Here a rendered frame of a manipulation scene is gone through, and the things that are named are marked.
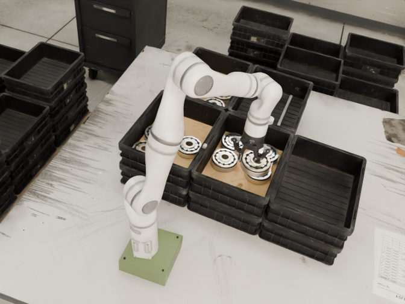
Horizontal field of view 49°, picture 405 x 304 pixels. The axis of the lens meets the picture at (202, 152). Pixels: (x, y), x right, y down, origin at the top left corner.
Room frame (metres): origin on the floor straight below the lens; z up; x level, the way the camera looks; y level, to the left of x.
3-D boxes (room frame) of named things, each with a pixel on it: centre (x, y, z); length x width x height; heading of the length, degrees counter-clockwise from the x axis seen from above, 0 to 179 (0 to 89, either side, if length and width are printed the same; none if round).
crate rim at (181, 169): (1.31, 0.12, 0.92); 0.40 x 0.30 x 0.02; 164
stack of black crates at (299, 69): (2.48, -0.61, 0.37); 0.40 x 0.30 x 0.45; 78
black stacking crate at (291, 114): (1.61, -0.27, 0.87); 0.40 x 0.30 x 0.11; 164
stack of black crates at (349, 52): (2.78, -1.08, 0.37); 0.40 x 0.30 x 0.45; 78
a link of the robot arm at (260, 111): (1.11, -0.17, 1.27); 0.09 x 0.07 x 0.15; 41
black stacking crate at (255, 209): (1.23, -0.16, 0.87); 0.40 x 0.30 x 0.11; 164
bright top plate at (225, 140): (1.35, -0.12, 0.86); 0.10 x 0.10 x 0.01
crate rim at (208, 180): (1.23, -0.16, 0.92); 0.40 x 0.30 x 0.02; 164
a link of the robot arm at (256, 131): (1.13, -0.17, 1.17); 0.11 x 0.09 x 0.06; 166
